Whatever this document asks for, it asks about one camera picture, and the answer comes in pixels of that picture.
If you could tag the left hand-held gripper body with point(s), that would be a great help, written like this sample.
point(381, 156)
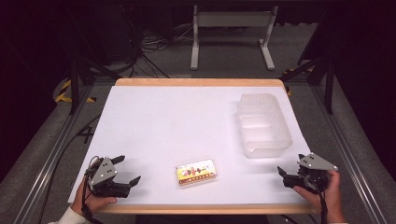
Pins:
point(104, 175)

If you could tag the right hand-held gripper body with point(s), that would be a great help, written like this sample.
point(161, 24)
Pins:
point(313, 172)

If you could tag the translucent plastic container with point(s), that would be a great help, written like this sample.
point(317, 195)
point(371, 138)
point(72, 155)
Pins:
point(264, 127)

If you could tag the yellow and red snack box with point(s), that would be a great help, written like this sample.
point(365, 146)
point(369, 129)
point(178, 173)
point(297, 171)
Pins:
point(196, 172)

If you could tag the person's left hand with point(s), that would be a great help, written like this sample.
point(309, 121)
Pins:
point(93, 200)

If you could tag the person's right hand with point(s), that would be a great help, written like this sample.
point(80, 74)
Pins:
point(331, 199)

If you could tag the white table sheet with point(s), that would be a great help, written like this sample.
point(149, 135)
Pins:
point(174, 130)

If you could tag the yellow and black hazard tape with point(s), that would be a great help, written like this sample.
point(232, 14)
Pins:
point(289, 89)
point(62, 93)

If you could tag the black metal stand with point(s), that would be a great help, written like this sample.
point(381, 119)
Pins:
point(74, 84)
point(328, 84)

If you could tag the aluminium rail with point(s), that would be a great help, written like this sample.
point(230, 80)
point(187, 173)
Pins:
point(53, 155)
point(348, 149)

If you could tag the white metal stand frame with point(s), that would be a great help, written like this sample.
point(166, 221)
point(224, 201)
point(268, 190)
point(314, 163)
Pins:
point(232, 20)

